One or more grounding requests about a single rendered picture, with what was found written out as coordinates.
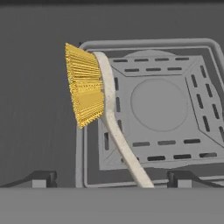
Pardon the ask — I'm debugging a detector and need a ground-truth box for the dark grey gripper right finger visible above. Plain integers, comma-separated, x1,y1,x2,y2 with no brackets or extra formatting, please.
166,170,224,189

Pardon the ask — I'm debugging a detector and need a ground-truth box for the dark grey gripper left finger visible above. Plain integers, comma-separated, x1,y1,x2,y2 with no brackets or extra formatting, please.
0,170,58,189

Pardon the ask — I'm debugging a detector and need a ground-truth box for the grey metal sink basin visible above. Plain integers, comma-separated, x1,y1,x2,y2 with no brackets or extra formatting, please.
74,38,224,189

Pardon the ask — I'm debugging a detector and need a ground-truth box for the yellow bristle white dish brush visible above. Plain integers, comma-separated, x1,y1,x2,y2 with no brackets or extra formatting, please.
64,42,156,189

